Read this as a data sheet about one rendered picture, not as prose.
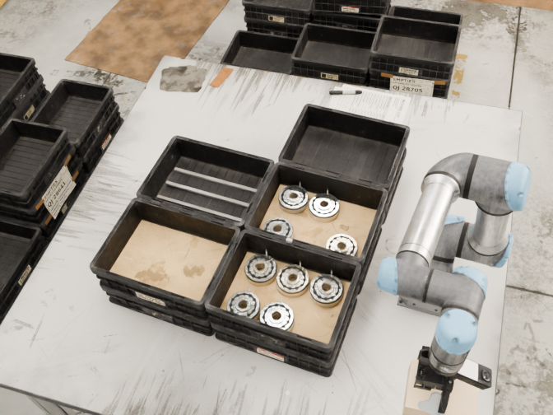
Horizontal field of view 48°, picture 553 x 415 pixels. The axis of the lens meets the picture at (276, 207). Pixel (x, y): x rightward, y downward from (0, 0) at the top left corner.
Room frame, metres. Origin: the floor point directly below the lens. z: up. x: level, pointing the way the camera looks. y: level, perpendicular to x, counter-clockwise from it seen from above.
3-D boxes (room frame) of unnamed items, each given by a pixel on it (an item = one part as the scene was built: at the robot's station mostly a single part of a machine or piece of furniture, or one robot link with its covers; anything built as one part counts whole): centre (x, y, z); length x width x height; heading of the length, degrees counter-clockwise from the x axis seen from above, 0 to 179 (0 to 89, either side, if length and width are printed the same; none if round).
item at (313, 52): (2.54, -0.39, 0.31); 0.40 x 0.30 x 0.34; 69
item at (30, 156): (1.89, 1.11, 0.37); 0.40 x 0.30 x 0.45; 158
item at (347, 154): (1.46, -0.26, 0.87); 0.40 x 0.30 x 0.11; 64
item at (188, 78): (2.15, 0.36, 0.71); 0.22 x 0.19 x 0.01; 69
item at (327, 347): (0.92, 0.00, 0.92); 0.40 x 0.30 x 0.02; 64
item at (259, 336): (0.92, 0.00, 0.87); 0.40 x 0.30 x 0.11; 64
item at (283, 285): (0.98, -0.03, 0.86); 0.10 x 0.10 x 0.01
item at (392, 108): (1.85, -0.42, 0.70); 0.33 x 0.23 x 0.01; 69
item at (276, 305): (0.85, 0.03, 0.86); 0.10 x 0.10 x 0.01
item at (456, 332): (0.50, -0.33, 1.39); 0.09 x 0.08 x 0.11; 152
